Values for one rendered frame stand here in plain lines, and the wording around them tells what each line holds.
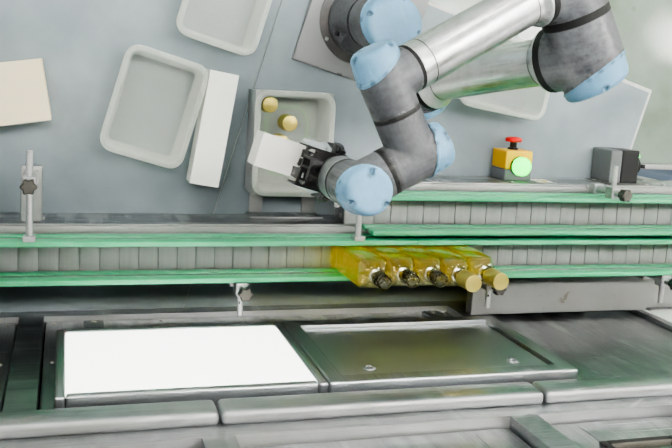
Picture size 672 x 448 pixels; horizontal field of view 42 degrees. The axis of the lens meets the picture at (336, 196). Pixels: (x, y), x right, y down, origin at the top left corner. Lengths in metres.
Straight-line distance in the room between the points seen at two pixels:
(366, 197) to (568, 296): 0.97
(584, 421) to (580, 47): 0.62
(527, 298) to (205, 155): 0.81
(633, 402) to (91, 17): 1.27
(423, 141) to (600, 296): 0.99
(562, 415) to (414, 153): 0.52
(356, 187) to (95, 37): 0.80
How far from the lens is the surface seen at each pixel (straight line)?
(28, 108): 1.80
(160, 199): 1.91
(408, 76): 1.29
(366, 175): 1.26
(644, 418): 1.62
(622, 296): 2.23
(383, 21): 1.74
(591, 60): 1.51
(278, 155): 1.57
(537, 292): 2.10
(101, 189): 1.90
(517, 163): 2.04
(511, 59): 1.61
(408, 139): 1.29
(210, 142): 1.84
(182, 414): 1.35
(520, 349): 1.75
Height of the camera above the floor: 2.62
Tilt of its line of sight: 71 degrees down
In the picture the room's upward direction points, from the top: 118 degrees clockwise
